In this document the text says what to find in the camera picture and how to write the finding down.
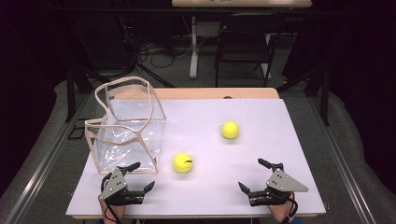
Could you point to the black metal stand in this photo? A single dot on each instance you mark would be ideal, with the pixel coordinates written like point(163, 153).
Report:
point(70, 96)

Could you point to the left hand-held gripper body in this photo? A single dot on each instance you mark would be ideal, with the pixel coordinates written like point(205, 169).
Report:
point(115, 186)

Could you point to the light wooden desk top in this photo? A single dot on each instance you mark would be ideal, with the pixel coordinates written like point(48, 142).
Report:
point(243, 3)

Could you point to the aluminium floor rail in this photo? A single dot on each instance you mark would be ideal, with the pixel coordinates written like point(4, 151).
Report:
point(345, 168)
point(40, 168)

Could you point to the yellow tennis ball black logo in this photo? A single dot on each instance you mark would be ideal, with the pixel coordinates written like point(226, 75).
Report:
point(180, 165)

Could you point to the black tripod leg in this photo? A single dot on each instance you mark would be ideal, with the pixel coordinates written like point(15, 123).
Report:
point(155, 76)

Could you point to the clear plastic bag beige trim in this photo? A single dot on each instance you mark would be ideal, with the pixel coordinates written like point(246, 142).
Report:
point(124, 146)

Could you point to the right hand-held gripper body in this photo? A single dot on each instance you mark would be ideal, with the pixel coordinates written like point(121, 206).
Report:
point(280, 182)

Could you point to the person's left hand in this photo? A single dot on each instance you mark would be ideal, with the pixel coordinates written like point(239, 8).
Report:
point(112, 213)

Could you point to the black folding chair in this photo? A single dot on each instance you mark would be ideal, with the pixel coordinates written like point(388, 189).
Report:
point(246, 43)

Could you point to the white desk leg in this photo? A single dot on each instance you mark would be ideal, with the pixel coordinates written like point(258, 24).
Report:
point(194, 56)

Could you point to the person's right hand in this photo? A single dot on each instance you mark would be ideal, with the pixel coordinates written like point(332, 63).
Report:
point(281, 211)

